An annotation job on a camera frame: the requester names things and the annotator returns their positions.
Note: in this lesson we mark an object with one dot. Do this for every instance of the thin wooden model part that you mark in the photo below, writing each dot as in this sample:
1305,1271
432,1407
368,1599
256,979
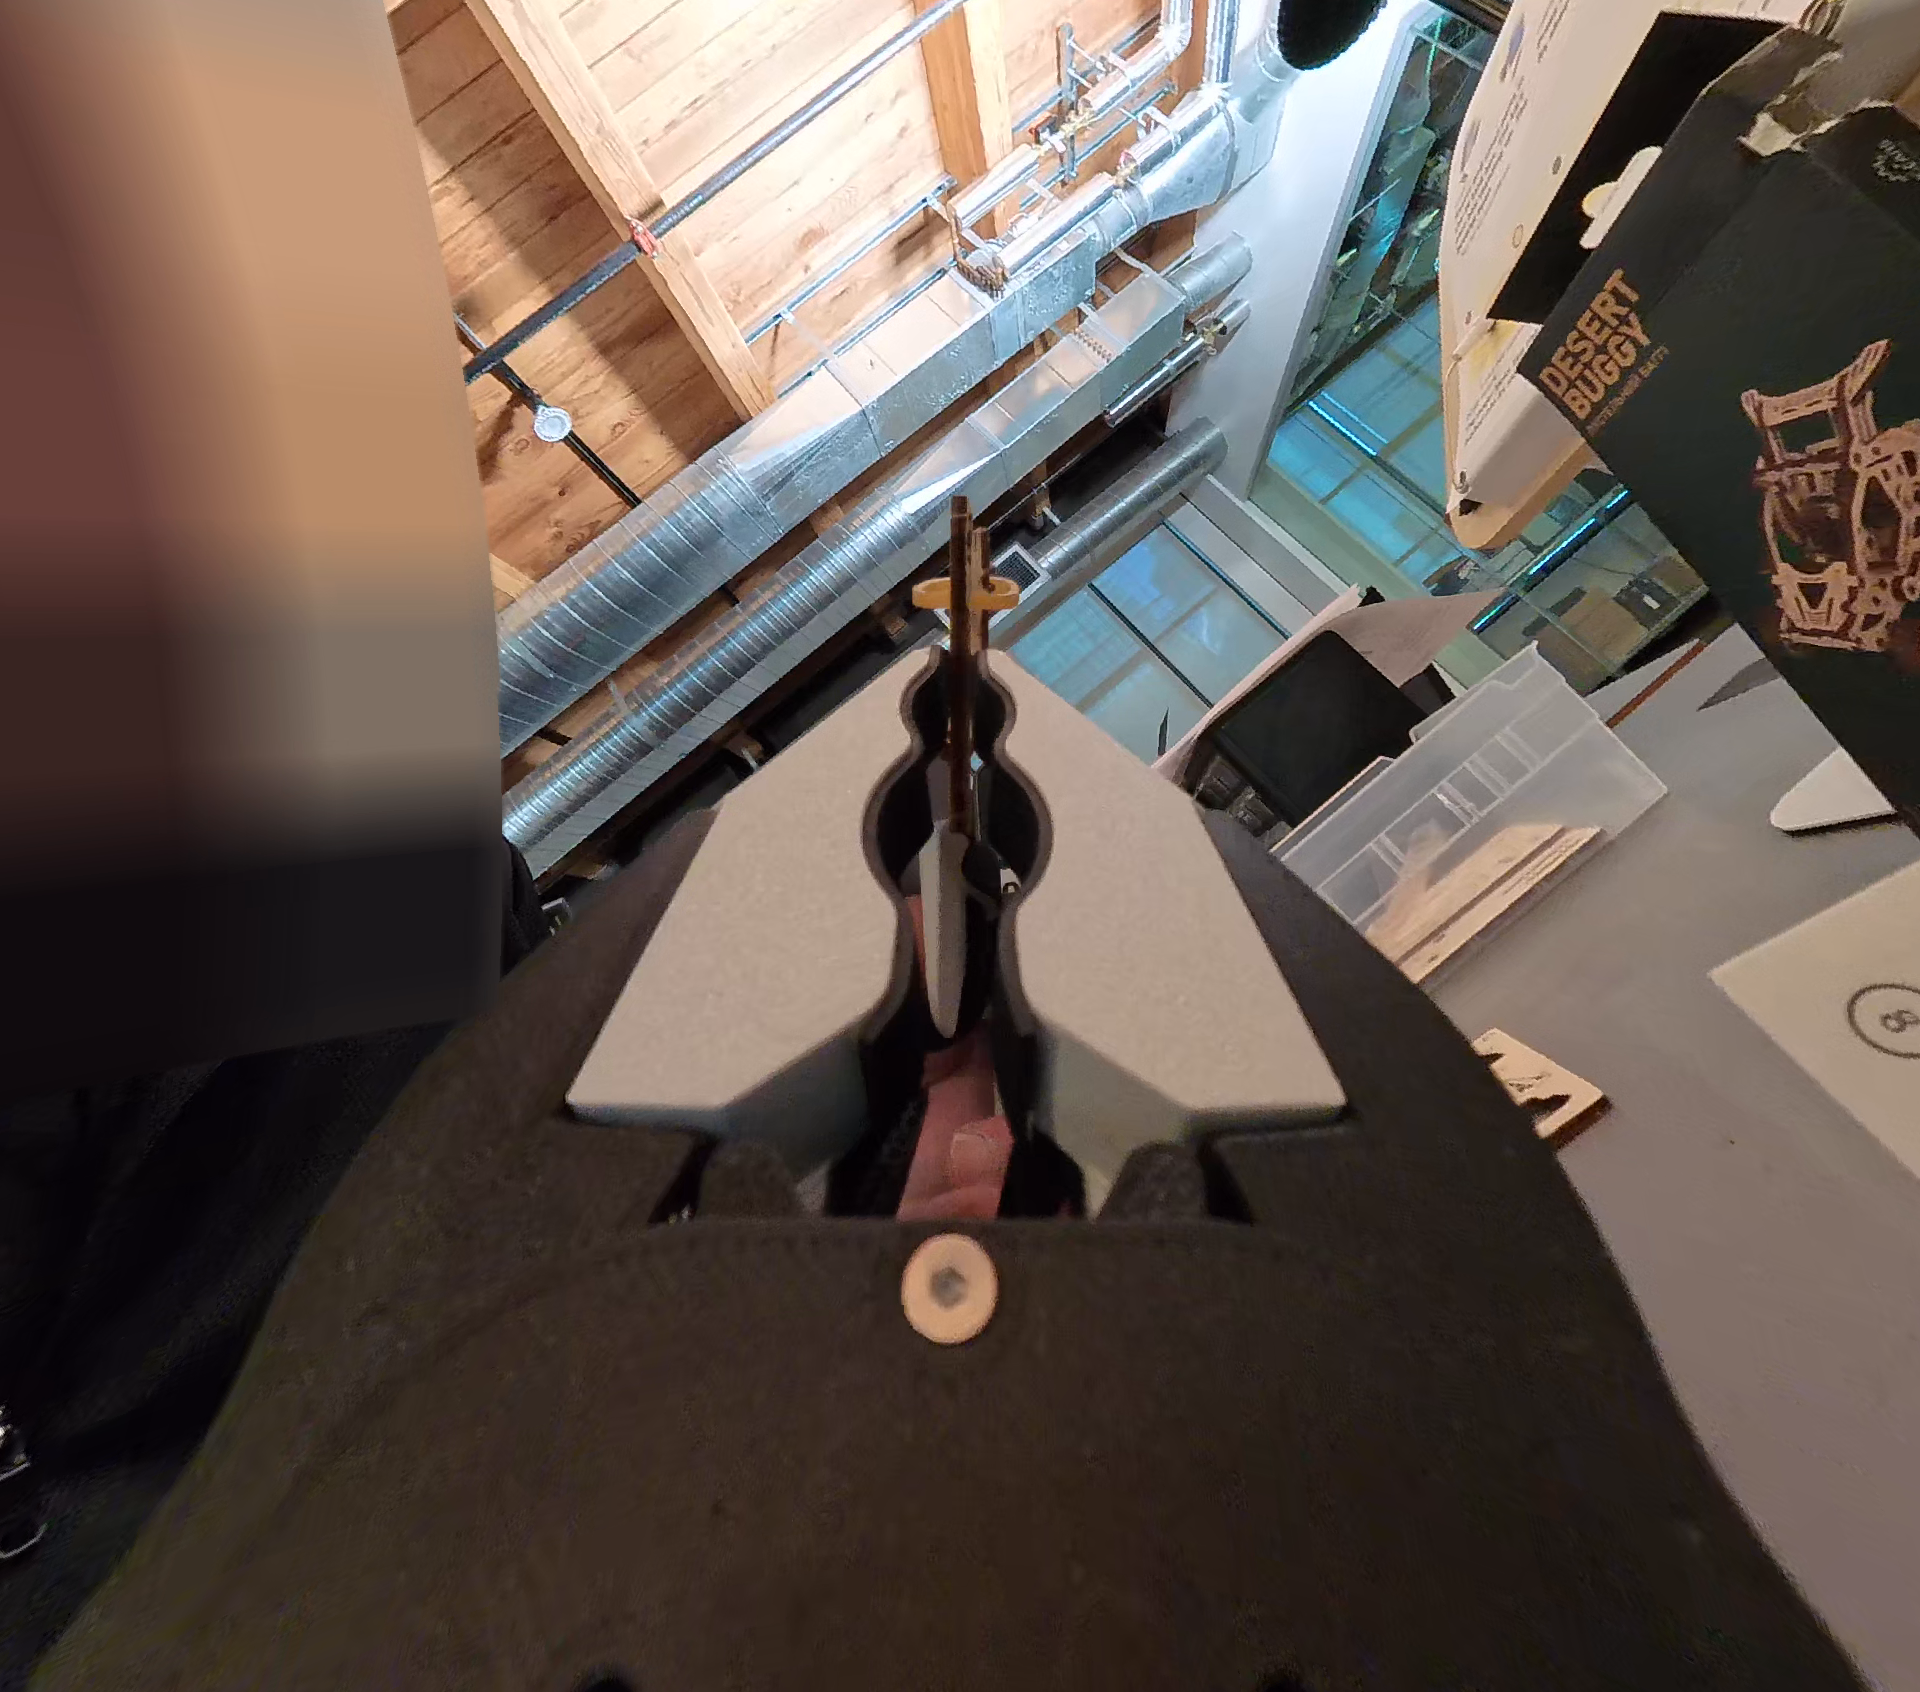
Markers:
961,552

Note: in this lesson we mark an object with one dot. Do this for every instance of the wooden parts sheet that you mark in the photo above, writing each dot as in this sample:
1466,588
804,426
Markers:
1478,891

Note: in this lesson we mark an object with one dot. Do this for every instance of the black office chair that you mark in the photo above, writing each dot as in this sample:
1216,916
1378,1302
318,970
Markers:
1321,717

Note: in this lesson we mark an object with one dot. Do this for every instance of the white stand base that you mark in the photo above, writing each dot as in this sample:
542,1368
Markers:
1832,800

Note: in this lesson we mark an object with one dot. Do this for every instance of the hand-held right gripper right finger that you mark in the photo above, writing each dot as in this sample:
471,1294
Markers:
1171,957

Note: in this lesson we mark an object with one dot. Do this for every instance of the small loose wooden part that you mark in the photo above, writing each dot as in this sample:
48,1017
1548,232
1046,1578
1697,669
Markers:
1539,1085

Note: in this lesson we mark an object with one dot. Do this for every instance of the black ceiling pipe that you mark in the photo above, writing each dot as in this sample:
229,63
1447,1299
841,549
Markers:
841,94

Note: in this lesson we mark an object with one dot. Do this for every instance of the clear plastic organizer box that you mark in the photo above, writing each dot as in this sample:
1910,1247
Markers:
1515,763

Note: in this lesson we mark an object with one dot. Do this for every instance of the dark model kit box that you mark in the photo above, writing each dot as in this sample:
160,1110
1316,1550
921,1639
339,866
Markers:
1724,402

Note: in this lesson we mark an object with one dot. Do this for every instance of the person's left hand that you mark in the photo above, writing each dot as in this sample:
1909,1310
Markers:
961,1144

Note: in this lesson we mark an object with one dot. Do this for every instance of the white card with round mark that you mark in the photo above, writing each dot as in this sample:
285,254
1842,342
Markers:
1838,1047

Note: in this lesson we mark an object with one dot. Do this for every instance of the silver round air duct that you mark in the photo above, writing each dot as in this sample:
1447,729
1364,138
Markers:
721,597
841,687

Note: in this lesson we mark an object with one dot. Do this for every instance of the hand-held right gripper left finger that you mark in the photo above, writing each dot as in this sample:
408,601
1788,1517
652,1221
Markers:
751,943

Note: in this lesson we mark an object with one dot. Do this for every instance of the silver rectangular air duct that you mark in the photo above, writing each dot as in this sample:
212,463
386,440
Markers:
974,342

